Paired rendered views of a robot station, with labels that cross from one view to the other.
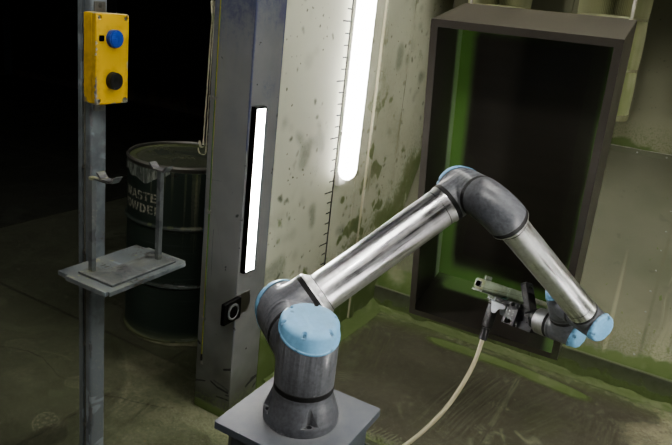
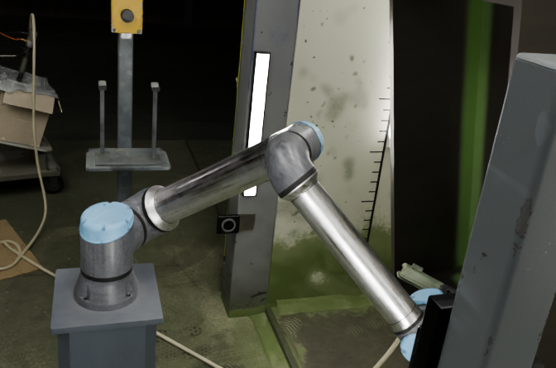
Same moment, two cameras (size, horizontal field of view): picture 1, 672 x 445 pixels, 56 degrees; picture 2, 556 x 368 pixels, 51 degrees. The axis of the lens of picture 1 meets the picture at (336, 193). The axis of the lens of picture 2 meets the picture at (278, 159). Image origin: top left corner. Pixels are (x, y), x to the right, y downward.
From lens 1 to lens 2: 1.46 m
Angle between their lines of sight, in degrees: 41
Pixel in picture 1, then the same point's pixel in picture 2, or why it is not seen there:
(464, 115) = (484, 90)
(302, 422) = (81, 292)
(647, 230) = not seen: outside the picture
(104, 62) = (119, 1)
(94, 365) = not seen: hidden behind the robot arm
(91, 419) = not seen: hidden behind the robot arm
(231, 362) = (232, 269)
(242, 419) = (70, 276)
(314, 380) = (88, 261)
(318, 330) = (95, 222)
